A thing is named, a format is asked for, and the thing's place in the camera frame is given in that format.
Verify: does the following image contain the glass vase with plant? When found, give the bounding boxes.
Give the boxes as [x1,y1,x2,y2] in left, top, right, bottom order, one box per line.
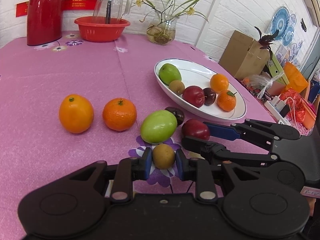
[132,0,208,46]

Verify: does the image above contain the yellow orange fruit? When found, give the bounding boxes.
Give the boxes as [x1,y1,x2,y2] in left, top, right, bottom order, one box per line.
[59,94,94,134]

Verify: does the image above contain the red apple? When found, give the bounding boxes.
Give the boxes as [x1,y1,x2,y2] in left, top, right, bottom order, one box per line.
[182,119,210,140]
[182,86,204,108]

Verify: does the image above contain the green apple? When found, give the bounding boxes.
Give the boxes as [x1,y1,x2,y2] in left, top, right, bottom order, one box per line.
[159,63,182,85]
[140,110,177,144]

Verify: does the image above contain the large orange with leaf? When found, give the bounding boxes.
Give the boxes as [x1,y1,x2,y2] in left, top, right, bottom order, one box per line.
[217,90,236,112]

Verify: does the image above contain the pink floral tablecloth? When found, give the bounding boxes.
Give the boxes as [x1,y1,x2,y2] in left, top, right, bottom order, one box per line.
[0,31,277,240]

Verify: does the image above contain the dark purple potted plant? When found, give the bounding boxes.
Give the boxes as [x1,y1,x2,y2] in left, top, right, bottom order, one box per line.
[255,27,279,59]

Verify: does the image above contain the brown cardboard box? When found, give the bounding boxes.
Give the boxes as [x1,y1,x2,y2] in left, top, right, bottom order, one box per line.
[219,30,270,80]

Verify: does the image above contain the green cardboard box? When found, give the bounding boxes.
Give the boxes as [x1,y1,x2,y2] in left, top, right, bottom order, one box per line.
[267,55,289,85]

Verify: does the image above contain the blue paper fan decoration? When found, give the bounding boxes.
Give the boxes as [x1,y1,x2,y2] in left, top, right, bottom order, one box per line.
[269,7,297,47]

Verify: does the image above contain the black chopsticks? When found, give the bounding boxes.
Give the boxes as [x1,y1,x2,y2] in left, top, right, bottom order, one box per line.
[105,0,112,24]

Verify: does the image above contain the clear plastic bag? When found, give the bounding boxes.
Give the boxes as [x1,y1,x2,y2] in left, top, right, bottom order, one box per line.
[247,72,284,99]

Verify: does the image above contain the orange plastic basin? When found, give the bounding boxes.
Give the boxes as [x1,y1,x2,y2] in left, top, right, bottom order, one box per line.
[302,99,316,129]

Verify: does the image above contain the red plastic basket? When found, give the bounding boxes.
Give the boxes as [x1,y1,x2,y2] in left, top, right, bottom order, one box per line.
[74,16,130,42]

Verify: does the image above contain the white power strip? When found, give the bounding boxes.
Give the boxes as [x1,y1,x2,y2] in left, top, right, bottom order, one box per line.
[264,96,291,126]

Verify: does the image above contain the red plastic bag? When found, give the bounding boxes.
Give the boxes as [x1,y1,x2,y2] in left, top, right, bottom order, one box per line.
[279,88,306,123]

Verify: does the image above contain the orange plastic bag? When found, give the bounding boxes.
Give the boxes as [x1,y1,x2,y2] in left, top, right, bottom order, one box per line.
[283,62,308,93]

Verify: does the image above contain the small tangerine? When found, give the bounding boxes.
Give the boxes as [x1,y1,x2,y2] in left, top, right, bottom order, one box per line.
[103,98,137,132]

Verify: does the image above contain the dark purple plum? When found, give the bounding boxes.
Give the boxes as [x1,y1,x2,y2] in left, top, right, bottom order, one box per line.
[203,87,216,106]

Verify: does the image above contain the white oval plate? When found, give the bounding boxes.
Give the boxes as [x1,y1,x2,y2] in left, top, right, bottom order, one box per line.
[154,59,247,122]

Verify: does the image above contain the brown longan fruit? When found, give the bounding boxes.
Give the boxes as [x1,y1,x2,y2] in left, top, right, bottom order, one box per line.
[169,80,185,95]

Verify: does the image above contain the red thermos jug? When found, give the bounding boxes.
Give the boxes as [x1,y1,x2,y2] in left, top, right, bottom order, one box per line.
[27,0,62,46]

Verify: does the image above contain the smooth orange fruit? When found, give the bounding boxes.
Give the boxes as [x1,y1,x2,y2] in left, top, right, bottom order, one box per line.
[210,74,229,93]

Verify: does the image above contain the clear glass pitcher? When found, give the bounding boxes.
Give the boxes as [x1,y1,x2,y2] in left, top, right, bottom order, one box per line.
[93,0,133,22]

